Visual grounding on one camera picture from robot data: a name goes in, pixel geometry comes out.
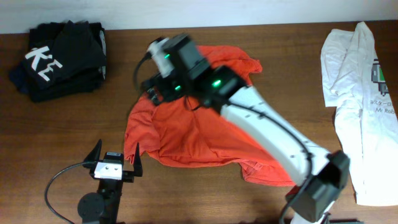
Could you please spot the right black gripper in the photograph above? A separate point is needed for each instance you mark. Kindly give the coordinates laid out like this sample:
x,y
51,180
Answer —
x,y
152,86

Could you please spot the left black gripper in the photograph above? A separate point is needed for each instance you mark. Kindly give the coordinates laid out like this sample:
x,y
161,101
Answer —
x,y
128,177

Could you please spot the orange t-shirt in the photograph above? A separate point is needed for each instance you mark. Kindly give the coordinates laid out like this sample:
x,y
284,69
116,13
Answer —
x,y
181,134

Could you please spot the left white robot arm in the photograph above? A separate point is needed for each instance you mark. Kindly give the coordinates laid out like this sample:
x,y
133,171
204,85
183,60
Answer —
x,y
102,206

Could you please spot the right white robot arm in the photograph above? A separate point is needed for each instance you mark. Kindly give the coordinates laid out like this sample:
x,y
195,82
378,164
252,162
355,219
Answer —
x,y
319,175

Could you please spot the black printed folded shirt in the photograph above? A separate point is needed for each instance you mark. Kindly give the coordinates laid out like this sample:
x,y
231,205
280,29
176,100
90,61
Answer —
x,y
59,51

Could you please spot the dark navy folded shirt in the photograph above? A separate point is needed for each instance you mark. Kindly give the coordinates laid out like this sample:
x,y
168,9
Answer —
x,y
83,82

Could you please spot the white printed t-shirt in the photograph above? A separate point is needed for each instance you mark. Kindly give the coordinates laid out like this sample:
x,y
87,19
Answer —
x,y
365,120

